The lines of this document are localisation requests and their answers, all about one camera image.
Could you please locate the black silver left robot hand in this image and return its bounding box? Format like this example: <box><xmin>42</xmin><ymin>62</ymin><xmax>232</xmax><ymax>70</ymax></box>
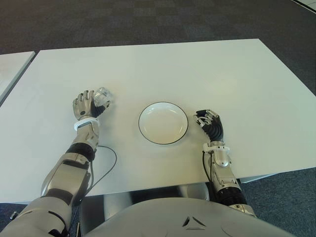
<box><xmin>72</xmin><ymin>90</ymin><xmax>111</xmax><ymax>121</ymax></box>

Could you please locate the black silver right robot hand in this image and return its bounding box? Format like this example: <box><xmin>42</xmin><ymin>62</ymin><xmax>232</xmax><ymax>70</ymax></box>
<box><xmin>192</xmin><ymin>108</ymin><xmax>225</xmax><ymax>143</ymax></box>

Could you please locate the clear water bottle blue cap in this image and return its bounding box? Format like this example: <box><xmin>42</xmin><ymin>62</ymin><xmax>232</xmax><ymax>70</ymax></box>
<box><xmin>93</xmin><ymin>86</ymin><xmax>116</xmax><ymax>107</ymax></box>

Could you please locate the white plate black rim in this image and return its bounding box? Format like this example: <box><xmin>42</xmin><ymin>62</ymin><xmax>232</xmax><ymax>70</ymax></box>
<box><xmin>138</xmin><ymin>101</ymin><xmax>190</xmax><ymax>145</ymax></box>

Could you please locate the white side table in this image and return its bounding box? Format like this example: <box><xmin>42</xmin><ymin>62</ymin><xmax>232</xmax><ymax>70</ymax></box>
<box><xmin>0</xmin><ymin>51</ymin><xmax>37</xmax><ymax>104</ymax></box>

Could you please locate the grey robot torso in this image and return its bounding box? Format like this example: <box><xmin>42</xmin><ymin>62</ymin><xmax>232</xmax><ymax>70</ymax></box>
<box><xmin>81</xmin><ymin>185</ymin><xmax>297</xmax><ymax>237</ymax></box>

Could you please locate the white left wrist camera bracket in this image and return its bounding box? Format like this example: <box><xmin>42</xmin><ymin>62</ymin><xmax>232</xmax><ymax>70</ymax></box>
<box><xmin>73</xmin><ymin>118</ymin><xmax>99</xmax><ymax>131</ymax></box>

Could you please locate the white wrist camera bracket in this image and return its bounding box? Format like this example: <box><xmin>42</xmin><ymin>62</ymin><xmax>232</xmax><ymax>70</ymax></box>
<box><xmin>202</xmin><ymin>144</ymin><xmax>231</xmax><ymax>154</ymax></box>
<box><xmin>73</xmin><ymin>118</ymin><xmax>99</xmax><ymax>131</ymax></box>

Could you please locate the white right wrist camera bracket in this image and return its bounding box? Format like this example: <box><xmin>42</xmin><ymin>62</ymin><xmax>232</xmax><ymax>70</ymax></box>
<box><xmin>202</xmin><ymin>144</ymin><xmax>231</xmax><ymax>154</ymax></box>

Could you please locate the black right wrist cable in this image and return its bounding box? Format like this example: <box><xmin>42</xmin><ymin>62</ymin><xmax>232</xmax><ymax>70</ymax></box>
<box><xmin>202</xmin><ymin>151</ymin><xmax>215</xmax><ymax>185</ymax></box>

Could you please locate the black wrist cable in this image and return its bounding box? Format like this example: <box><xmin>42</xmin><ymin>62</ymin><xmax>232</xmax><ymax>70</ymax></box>
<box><xmin>71</xmin><ymin>145</ymin><xmax>118</xmax><ymax>223</ymax></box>
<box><xmin>202</xmin><ymin>151</ymin><xmax>215</xmax><ymax>185</ymax></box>

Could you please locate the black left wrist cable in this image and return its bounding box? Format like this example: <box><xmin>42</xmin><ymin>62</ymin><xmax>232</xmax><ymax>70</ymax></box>
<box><xmin>71</xmin><ymin>145</ymin><xmax>118</xmax><ymax>223</ymax></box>

